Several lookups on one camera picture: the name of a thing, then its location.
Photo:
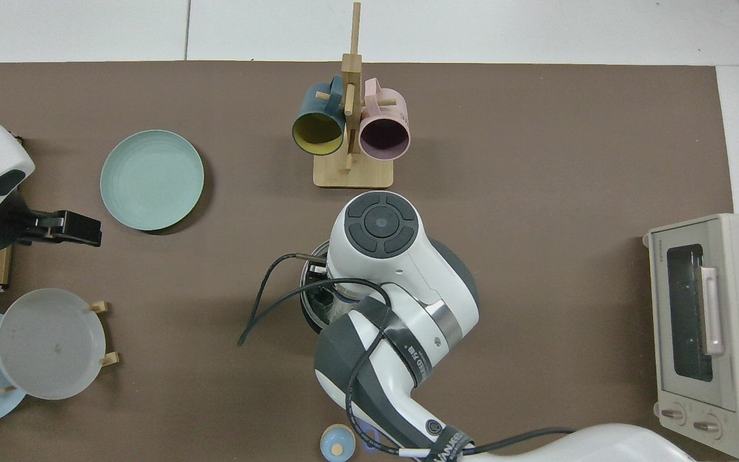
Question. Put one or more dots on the wooden plate rack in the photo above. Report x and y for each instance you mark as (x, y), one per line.
(100, 307)

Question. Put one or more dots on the pale green plate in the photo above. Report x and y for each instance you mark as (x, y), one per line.
(151, 179)

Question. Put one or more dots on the grey plate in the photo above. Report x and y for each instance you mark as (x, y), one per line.
(49, 343)

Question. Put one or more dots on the dark teal cup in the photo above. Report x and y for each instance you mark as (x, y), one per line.
(318, 106)

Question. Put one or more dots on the wooden cup stand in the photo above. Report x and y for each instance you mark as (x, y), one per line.
(353, 176)

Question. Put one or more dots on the small blue round thing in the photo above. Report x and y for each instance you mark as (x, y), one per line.
(336, 443)

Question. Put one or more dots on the pink cup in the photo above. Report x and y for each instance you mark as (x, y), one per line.
(392, 109)

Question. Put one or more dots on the brown table cloth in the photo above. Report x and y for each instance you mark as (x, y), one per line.
(536, 160)

